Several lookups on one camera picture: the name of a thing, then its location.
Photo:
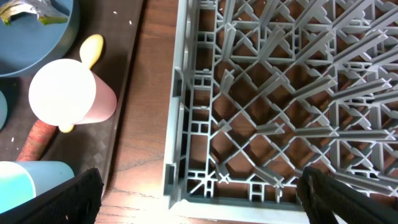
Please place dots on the orange carrot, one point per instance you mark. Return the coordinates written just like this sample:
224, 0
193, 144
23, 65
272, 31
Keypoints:
39, 136

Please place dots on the yellow plastic spoon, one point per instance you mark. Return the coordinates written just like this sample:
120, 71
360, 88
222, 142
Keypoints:
90, 51

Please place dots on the pink plastic cup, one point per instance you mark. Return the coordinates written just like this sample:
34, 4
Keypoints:
45, 96

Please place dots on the grey dishwasher rack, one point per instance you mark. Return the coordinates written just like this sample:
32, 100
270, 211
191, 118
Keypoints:
262, 89

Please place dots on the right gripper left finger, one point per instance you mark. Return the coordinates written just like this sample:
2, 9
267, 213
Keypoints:
77, 200

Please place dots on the dark blue plate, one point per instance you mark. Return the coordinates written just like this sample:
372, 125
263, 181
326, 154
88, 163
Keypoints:
27, 44

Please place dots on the light blue rice bowl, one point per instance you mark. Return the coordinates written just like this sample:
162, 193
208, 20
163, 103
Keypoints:
3, 109

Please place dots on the dark brown serving tray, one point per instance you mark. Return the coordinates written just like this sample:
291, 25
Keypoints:
92, 142

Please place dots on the yellow green snack wrapper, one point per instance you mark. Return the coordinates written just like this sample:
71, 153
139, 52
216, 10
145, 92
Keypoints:
43, 9

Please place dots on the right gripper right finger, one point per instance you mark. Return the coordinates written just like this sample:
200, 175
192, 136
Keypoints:
323, 198

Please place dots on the light blue plastic cup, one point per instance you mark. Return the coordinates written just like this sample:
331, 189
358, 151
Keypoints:
22, 181

